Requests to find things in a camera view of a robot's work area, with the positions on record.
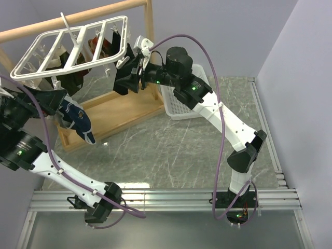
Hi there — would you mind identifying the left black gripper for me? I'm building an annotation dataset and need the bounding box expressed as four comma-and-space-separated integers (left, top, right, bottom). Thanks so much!
0, 84, 66, 131

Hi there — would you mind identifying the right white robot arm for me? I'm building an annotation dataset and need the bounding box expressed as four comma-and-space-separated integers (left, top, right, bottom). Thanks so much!
122, 47, 267, 208

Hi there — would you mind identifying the white plastic clip hanger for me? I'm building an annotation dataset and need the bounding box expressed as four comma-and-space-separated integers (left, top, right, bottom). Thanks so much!
10, 15, 128, 81

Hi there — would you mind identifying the navy blue white-trimmed underwear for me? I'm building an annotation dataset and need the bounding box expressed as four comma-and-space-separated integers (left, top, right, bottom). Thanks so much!
57, 94, 96, 145

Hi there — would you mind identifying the aluminium mounting rail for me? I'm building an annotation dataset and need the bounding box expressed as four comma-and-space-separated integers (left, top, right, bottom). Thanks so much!
29, 189, 301, 212

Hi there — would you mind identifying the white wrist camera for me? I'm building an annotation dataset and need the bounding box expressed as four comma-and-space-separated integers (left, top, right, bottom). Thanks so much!
0, 88, 14, 99
134, 35, 154, 68

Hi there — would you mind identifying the grey hanging underwear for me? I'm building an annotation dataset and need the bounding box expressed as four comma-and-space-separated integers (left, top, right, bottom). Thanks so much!
47, 113, 67, 129

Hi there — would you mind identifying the striped hanging sock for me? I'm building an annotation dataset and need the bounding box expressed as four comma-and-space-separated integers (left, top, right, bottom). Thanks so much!
76, 52, 86, 65

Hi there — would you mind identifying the olive green hanging underwear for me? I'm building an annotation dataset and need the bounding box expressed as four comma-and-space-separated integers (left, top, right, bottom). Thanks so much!
57, 51, 90, 96

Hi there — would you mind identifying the right aluminium side rail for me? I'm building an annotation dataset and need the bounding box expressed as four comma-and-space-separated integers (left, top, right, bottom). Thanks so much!
247, 77, 289, 189

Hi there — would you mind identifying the black hanging underwear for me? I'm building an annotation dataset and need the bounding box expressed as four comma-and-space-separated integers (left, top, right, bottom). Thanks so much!
110, 32, 138, 95

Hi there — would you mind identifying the wooden clothes rack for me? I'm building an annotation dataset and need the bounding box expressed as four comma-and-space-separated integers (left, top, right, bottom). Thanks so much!
1, 1, 164, 141

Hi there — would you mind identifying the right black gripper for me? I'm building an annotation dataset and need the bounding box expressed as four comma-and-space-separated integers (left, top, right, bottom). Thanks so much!
115, 56, 179, 95

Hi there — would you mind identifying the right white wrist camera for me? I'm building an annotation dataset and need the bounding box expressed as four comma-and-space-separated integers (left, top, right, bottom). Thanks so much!
134, 35, 154, 68

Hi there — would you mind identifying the white plastic basket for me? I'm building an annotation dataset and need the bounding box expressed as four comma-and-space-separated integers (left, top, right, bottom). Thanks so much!
159, 63, 217, 121

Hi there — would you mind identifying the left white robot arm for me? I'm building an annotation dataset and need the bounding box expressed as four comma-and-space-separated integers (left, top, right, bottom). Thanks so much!
1, 87, 122, 223

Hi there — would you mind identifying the orange patterned hanging sock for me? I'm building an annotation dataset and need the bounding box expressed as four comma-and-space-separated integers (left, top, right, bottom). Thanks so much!
88, 37, 113, 59

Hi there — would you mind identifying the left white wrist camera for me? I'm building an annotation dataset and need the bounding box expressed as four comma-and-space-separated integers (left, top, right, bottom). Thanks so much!
0, 88, 14, 99

